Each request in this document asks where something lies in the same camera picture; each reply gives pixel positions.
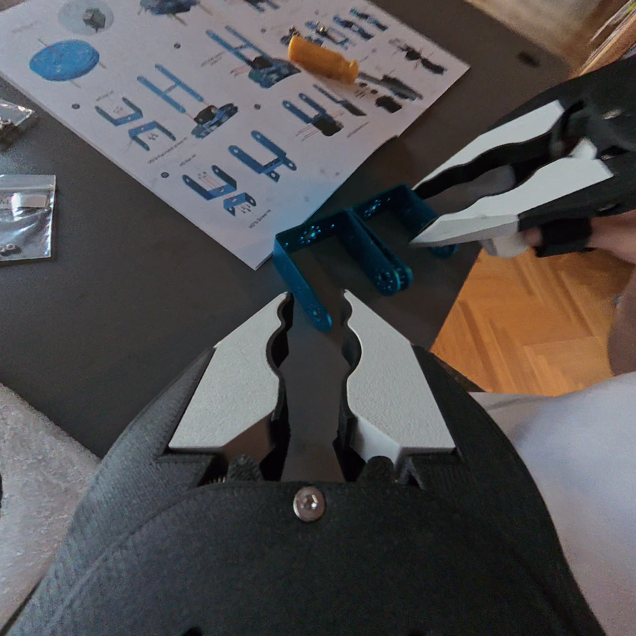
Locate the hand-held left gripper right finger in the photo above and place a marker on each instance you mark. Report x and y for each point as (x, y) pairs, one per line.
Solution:
(397, 397)

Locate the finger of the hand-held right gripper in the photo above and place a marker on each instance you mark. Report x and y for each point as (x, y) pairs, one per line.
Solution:
(512, 131)
(556, 186)

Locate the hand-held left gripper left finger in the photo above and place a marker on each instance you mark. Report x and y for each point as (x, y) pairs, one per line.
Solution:
(223, 397)

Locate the small blue metal U bracket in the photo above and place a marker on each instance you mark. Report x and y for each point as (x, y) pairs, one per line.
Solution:
(397, 201)

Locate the large blue metal U bracket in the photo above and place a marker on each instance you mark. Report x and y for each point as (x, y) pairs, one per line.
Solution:
(313, 231)

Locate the person's right forearm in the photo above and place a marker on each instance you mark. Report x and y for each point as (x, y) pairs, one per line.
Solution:
(626, 338)

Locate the person's right hand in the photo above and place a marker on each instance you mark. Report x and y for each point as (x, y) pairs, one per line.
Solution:
(613, 236)

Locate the white foam piece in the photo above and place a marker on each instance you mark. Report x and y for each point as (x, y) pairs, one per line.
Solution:
(39, 472)

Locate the small loose screw cluster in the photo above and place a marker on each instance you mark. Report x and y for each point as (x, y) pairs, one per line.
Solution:
(324, 29)

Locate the printed assembly instruction sheet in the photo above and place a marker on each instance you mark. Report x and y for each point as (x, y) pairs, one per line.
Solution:
(149, 149)

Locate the group of clear screw bags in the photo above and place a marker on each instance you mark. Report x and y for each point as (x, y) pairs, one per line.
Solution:
(25, 218)

